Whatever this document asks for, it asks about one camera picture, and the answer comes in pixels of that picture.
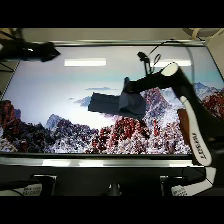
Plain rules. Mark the dark grey garment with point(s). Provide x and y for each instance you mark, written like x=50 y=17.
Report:
x=106 y=104

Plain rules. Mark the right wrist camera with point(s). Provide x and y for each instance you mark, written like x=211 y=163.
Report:
x=143 y=56

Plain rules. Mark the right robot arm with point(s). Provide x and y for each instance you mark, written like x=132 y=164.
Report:
x=181 y=83

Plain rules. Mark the silver frame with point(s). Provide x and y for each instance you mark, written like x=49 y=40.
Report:
x=100 y=162

